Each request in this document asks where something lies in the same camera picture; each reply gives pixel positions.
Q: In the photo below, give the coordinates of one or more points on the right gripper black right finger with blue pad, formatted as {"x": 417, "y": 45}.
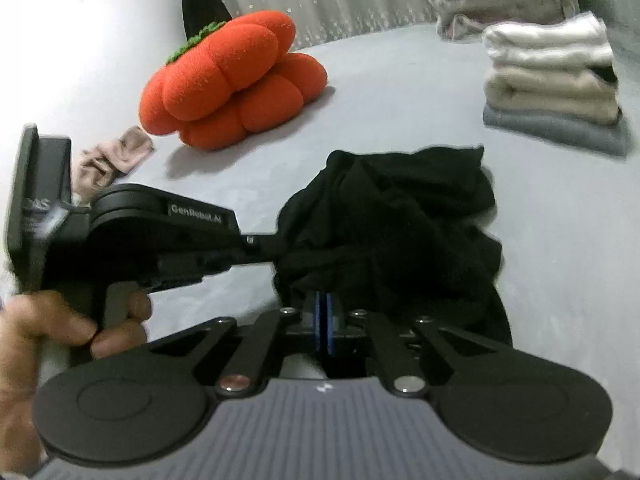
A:
{"x": 415, "y": 357}

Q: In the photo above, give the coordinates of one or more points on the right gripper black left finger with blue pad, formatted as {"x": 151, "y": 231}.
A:
{"x": 227, "y": 357}

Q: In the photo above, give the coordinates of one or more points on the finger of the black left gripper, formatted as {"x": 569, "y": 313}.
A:
{"x": 240, "y": 252}

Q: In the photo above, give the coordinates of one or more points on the black shirt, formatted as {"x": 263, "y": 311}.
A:
{"x": 397, "y": 233}

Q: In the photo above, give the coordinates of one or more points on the person's left hand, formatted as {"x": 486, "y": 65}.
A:
{"x": 55, "y": 349}

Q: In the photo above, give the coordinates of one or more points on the beige crumpled small cloth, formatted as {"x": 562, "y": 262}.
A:
{"x": 97, "y": 168}

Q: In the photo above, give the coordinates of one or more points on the orange pumpkin plush cushion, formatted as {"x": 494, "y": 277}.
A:
{"x": 230, "y": 81}

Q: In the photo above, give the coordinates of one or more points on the grey folded garment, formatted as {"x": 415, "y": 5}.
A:
{"x": 615, "y": 140}

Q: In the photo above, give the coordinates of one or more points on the white folded garment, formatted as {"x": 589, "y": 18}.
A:
{"x": 576, "y": 43}

